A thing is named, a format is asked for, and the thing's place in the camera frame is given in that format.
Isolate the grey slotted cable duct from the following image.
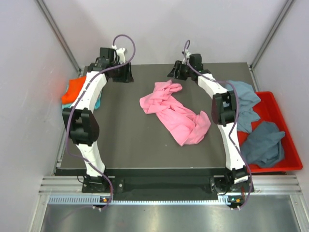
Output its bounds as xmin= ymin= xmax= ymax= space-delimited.
xmin=48 ymin=195 xmax=241 ymax=205

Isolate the grey-blue t shirt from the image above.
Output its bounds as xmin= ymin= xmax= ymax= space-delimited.
xmin=240 ymin=121 xmax=285 ymax=168
xmin=228 ymin=80 xmax=261 ymax=133

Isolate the folded orange t shirt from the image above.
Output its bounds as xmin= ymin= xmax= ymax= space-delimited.
xmin=61 ymin=76 xmax=86 ymax=105

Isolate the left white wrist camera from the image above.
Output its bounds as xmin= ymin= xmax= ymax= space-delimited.
xmin=112 ymin=45 xmax=126 ymax=64

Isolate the pink t shirt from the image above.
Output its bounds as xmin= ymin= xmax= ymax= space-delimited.
xmin=139 ymin=80 xmax=211 ymax=146

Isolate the grey-blue t shirt upper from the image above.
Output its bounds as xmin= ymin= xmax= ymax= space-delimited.
xmin=228 ymin=80 xmax=261 ymax=133

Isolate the front aluminium frame rail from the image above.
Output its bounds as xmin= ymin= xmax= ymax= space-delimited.
xmin=39 ymin=175 xmax=302 ymax=195

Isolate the right aluminium frame post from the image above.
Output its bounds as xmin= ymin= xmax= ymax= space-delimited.
xmin=249 ymin=0 xmax=295 ymax=72

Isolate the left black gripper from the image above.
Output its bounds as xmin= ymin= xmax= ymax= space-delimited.
xmin=110 ymin=60 xmax=133 ymax=83

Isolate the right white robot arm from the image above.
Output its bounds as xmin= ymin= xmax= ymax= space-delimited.
xmin=168 ymin=50 xmax=249 ymax=192

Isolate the aluminium frame post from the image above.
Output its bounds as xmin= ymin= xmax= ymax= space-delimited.
xmin=249 ymin=0 xmax=295 ymax=72
xmin=34 ymin=0 xmax=81 ymax=73

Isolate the red plastic bin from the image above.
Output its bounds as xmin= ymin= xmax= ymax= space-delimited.
xmin=250 ymin=91 xmax=303 ymax=173

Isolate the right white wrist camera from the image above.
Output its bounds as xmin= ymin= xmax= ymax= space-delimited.
xmin=182 ymin=49 xmax=191 ymax=64

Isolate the left aluminium frame post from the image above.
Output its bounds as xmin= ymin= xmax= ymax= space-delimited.
xmin=34 ymin=0 xmax=81 ymax=73

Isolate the folded teal t shirt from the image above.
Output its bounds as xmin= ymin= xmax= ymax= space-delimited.
xmin=61 ymin=93 xmax=101 ymax=110

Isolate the grey-blue t shirt lower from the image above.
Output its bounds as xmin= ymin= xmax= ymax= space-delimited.
xmin=240 ymin=121 xmax=285 ymax=168

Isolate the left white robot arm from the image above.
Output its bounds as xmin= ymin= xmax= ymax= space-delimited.
xmin=62 ymin=45 xmax=134 ymax=193

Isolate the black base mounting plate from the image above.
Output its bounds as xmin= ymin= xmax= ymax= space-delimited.
xmin=55 ymin=168 xmax=253 ymax=200

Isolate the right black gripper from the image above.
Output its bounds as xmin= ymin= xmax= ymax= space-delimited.
xmin=167 ymin=61 xmax=193 ymax=81

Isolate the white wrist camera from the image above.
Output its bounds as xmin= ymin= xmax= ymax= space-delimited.
xmin=182 ymin=49 xmax=191 ymax=64
xmin=112 ymin=45 xmax=126 ymax=64

